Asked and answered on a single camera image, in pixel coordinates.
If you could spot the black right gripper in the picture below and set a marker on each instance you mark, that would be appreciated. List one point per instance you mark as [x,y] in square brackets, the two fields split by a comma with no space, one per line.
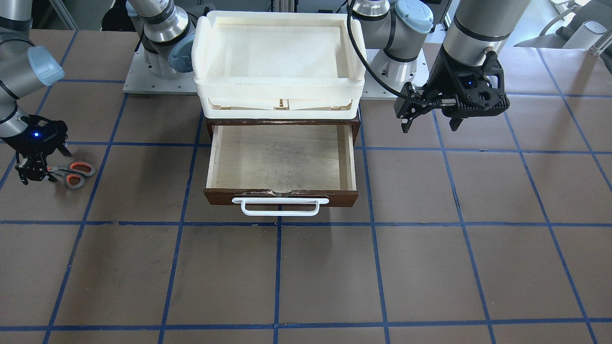
[44,141]

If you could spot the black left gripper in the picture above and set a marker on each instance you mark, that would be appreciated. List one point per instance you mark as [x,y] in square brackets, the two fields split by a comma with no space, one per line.
[443,76]

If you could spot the grey orange scissors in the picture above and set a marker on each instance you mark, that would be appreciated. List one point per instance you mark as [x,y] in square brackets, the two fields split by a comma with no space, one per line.
[74,174]

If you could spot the wooden drawer with white handle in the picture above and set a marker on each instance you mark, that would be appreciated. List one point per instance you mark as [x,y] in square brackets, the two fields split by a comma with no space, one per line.
[303,166]

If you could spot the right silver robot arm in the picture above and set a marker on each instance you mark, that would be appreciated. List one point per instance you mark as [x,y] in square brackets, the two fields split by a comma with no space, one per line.
[25,68]

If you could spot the white foam tray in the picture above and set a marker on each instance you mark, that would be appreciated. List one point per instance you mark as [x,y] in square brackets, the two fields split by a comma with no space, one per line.
[278,65]

